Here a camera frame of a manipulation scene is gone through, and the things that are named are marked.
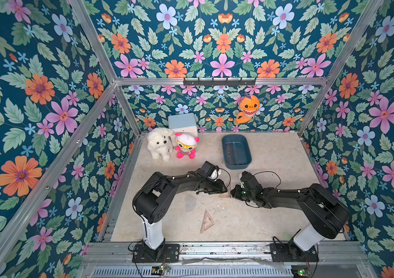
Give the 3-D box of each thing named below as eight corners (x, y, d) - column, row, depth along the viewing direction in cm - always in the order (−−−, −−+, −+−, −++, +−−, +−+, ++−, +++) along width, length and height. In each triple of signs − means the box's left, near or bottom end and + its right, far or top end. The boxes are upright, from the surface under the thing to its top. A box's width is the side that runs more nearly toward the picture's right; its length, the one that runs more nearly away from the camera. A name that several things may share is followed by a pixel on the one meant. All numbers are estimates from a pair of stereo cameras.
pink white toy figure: (178, 159, 107) (173, 142, 94) (179, 150, 112) (175, 132, 99) (197, 159, 107) (196, 142, 94) (198, 150, 112) (196, 132, 99)
